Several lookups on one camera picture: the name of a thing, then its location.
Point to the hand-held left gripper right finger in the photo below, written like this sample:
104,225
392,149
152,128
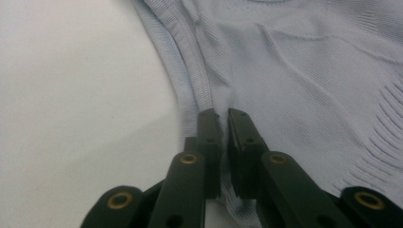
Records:
245,148

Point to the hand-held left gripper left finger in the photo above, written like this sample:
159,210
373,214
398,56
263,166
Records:
210,139

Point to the light blue shirt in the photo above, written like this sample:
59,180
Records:
301,79

